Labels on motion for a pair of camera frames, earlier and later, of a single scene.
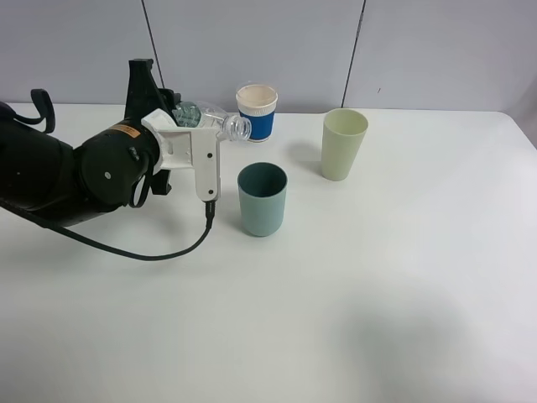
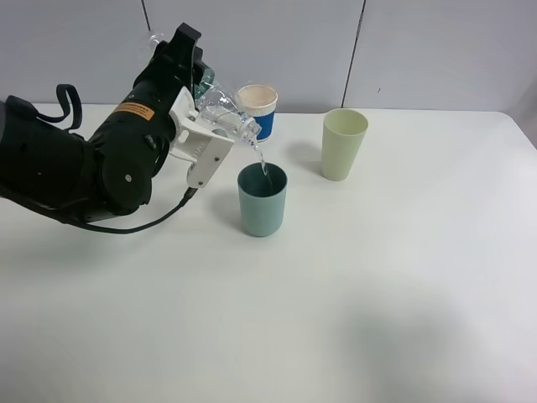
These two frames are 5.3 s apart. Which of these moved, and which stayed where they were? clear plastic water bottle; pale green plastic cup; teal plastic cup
Moved: clear plastic water bottle
Stayed: teal plastic cup; pale green plastic cup
